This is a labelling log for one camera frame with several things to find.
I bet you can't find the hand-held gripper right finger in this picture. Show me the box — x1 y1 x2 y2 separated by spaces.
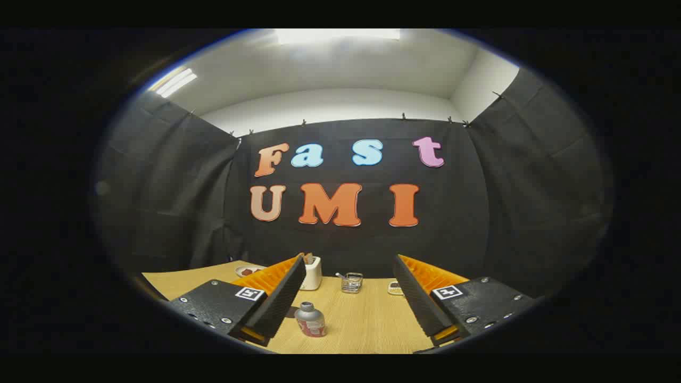
393 254 537 346

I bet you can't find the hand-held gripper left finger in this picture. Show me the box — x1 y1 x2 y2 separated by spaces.
169 254 308 347

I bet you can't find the silver juice bottle red label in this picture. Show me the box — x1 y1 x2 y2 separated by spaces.
294 302 327 338

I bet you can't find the white toaster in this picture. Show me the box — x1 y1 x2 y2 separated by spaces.
300 255 323 291

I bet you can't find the wooden table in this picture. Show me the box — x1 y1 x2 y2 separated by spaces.
141 260 471 354

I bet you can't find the black backdrop cloth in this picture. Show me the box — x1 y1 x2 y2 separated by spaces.
93 66 612 298

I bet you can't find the ceiling light panel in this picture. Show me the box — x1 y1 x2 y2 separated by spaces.
154 68 198 99
277 29 401 45

